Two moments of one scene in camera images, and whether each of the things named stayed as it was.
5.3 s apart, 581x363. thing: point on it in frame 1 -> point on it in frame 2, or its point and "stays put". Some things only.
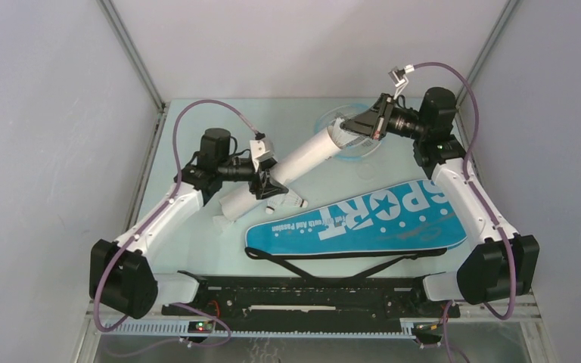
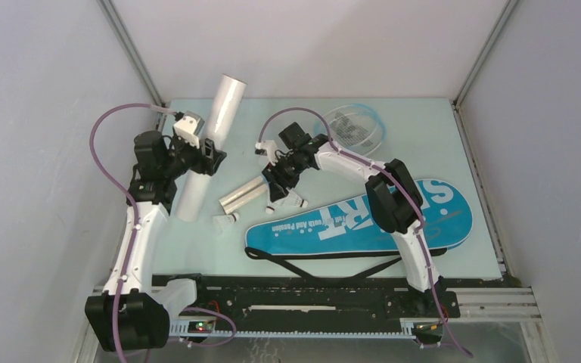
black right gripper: x=371 y=122 -> x=278 y=182
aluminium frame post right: x=496 y=30 stays put
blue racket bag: x=414 y=215 stays put
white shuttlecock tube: x=242 y=202 -> x=219 y=122
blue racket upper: x=358 y=150 stays put
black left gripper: x=268 y=187 -> x=207 y=164
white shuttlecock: x=222 y=222 stays put
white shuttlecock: x=272 y=203 stays put
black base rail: x=313 y=299 stays put
